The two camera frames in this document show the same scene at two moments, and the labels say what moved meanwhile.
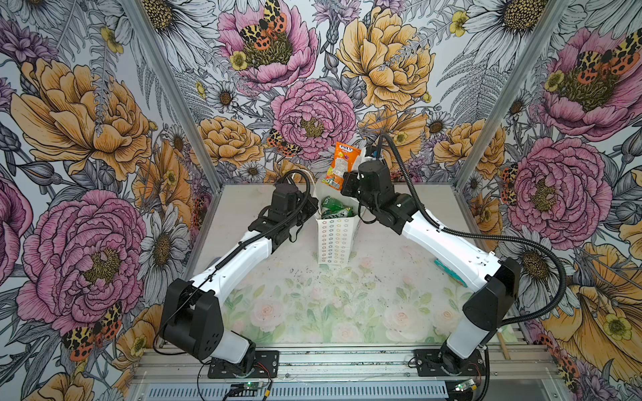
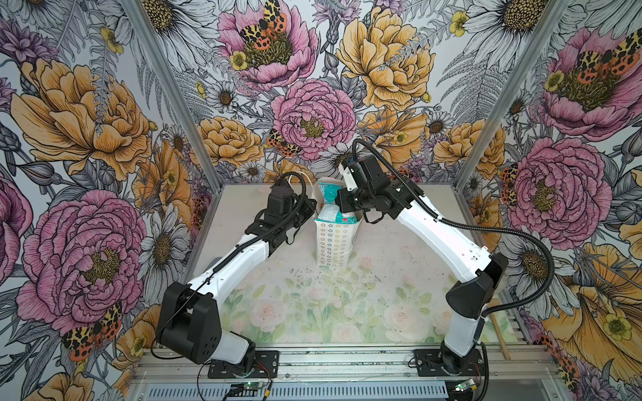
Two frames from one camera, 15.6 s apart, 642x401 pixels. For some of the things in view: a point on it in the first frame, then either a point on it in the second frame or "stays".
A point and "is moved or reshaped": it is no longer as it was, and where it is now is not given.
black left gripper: (313, 207) stays
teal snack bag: (451, 272) is moved or reshaped
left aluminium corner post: (153, 45) stays
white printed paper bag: (336, 236) stays
